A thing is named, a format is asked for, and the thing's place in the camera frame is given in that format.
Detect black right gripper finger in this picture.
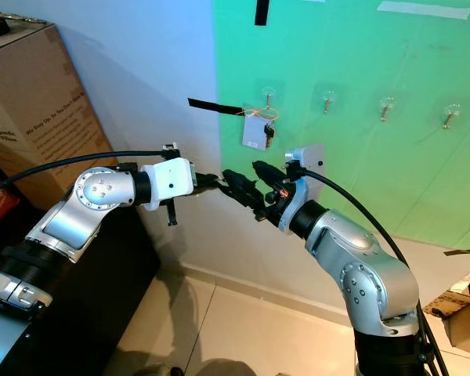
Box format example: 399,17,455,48
252,161,292,197
222,169,269,214

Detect keys with white tag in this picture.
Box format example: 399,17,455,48
240,108,280,151

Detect black tape strip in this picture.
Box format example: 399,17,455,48
254,0,270,27
187,98,245,116

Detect orange and white bag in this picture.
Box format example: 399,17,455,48
0,188,20,228

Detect tall brown cardboard box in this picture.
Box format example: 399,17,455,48
0,22,103,211

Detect small open cardboard box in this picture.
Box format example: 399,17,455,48
423,262,470,361

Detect white tape strip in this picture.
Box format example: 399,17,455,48
376,0,470,20

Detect silver metal item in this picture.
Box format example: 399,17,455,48
0,11,49,24

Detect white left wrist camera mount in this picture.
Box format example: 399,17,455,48
149,155,195,212

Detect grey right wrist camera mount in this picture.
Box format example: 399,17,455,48
278,143,326,233

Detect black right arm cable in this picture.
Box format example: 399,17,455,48
298,166,451,376

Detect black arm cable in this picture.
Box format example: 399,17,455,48
298,166,451,376
0,150,165,197

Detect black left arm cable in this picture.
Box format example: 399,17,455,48
0,150,165,197

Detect green wall sheet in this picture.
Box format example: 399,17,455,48
211,0,470,251

